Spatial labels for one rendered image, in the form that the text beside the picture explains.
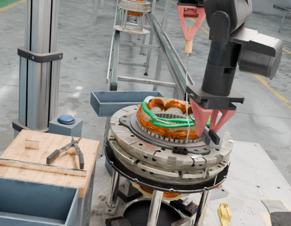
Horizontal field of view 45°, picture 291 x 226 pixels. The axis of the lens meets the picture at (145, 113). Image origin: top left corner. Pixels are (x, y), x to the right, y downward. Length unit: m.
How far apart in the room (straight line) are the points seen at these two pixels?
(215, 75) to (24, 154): 0.43
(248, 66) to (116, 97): 0.64
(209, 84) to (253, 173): 0.84
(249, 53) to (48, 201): 0.47
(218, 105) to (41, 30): 0.62
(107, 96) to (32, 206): 0.56
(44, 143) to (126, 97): 0.46
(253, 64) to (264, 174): 0.90
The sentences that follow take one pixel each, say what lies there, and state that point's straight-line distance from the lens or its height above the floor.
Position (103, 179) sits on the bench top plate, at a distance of 1.24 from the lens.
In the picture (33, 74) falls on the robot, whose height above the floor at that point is 1.11.
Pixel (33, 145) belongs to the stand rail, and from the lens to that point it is 0.82.
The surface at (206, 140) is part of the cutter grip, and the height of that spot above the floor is 1.18.
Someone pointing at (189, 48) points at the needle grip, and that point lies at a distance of 0.85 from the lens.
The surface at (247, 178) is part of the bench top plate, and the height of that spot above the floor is 0.78.
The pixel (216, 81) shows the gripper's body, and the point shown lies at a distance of 0.68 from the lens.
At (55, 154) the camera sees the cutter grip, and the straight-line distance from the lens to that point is 0.75.
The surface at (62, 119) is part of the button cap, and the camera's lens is 1.01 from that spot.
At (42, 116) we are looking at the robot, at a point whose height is 0.97.
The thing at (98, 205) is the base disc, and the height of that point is 0.80.
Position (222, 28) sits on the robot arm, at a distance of 0.63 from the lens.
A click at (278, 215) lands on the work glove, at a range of 1.26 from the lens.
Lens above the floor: 1.48
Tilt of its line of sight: 23 degrees down
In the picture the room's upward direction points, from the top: 9 degrees clockwise
